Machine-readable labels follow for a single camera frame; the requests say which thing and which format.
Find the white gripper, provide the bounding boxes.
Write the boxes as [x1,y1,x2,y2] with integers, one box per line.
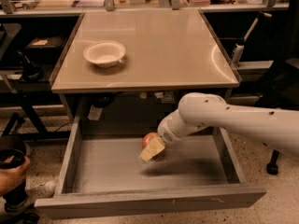
[139,113,186,161]

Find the red apple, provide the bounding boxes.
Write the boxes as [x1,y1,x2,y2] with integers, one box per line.
[142,133,159,148]

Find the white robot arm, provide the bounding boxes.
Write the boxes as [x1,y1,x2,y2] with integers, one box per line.
[140,92,299,161]

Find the open grey drawer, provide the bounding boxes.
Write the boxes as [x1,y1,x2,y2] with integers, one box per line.
[34,96,267,220]

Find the grey counter cabinet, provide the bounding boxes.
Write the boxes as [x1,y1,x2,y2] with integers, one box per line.
[51,8,240,118]

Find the person's hand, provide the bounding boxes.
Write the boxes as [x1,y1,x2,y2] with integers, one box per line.
[0,156,30,197]

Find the white paper bowl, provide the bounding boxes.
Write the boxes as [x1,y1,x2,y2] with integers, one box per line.
[83,41,126,68]

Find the black office chair base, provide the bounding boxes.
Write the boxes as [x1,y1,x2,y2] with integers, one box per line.
[266,150,279,175]

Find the grey white shoe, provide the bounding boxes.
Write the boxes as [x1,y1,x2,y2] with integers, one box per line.
[4,179,58,217]

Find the black handheld device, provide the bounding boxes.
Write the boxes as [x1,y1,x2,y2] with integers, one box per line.
[0,135,27,205]

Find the black box with label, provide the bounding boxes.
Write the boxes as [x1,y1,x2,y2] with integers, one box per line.
[25,36,65,64]

